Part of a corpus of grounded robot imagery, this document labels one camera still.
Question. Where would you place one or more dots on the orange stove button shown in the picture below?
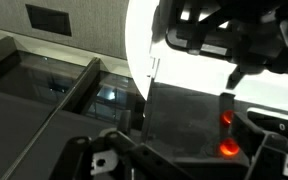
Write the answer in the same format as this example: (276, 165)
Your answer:
(229, 147)

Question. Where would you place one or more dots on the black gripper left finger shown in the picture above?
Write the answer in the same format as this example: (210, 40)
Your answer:
(140, 160)

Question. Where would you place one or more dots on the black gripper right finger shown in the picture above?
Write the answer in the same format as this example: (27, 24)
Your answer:
(277, 160)

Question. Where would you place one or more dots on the dark glass panel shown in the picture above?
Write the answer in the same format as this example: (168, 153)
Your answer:
(27, 80)

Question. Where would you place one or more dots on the black stove keypad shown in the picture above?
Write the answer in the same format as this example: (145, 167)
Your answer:
(284, 124)

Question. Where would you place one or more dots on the black slanted bar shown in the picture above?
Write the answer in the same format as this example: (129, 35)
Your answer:
(60, 106)

